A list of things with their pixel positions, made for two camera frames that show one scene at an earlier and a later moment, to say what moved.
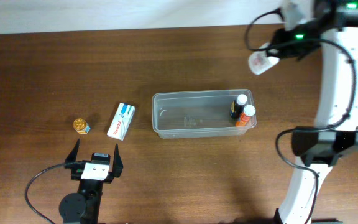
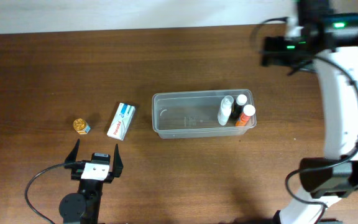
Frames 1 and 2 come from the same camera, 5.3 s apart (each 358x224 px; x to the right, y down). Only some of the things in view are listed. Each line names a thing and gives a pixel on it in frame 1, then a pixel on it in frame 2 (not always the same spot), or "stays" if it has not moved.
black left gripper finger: (118, 164) stays
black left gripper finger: (70, 162) stays
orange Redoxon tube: (248, 111) stays
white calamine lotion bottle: (258, 61) -> (225, 109)
